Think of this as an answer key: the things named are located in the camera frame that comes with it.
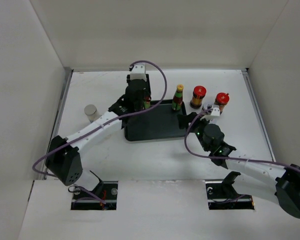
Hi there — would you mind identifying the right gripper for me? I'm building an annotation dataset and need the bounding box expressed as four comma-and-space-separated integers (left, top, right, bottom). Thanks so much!
177, 112, 213, 152

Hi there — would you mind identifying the green sauce bottle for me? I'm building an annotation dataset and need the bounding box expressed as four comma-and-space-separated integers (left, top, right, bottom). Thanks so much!
143, 96, 151, 110
171, 84, 184, 112

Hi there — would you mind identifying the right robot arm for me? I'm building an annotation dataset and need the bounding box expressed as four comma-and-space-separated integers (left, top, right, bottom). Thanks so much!
177, 111, 300, 219

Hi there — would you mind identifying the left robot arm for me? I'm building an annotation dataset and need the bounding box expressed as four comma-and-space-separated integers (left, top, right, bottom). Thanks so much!
45, 73, 151, 200

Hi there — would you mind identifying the black plastic tray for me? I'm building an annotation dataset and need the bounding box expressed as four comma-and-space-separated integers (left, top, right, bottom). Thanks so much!
124, 99, 187, 142

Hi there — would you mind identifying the rear white lid spice jar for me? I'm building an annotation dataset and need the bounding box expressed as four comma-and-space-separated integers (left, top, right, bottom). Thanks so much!
202, 102, 214, 111

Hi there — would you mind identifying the white lid spice jar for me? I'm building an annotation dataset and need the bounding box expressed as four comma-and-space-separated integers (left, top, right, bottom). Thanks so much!
202, 102, 214, 111
208, 118, 218, 124

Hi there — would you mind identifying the front white lid spice jar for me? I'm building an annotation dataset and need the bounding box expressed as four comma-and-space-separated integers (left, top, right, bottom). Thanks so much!
208, 118, 218, 124

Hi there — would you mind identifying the left red lid jar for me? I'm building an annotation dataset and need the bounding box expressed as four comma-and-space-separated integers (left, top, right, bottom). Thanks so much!
190, 85, 207, 109

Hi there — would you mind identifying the red lid jar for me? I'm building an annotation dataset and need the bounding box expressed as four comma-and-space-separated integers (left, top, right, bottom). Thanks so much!
190, 85, 207, 109
214, 92, 230, 113

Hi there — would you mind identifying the right red lid jar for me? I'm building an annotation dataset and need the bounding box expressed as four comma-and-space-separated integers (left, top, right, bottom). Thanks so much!
214, 92, 230, 113

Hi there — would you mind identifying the rear silver lid jar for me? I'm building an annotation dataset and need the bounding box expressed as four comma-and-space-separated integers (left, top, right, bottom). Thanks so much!
84, 104, 101, 123

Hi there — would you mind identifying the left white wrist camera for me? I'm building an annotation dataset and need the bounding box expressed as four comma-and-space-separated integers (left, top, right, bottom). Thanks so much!
129, 63, 147, 81

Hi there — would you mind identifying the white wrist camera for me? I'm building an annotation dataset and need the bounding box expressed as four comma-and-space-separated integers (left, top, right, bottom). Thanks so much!
129, 63, 147, 81
201, 107, 220, 121

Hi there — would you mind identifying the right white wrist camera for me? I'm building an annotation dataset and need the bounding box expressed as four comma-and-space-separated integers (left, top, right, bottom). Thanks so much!
201, 107, 220, 121

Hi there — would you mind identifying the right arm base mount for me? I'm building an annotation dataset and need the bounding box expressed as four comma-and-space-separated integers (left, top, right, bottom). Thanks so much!
205, 171, 255, 210

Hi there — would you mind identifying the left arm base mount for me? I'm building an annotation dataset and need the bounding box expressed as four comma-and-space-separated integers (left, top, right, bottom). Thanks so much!
68, 171, 119, 211

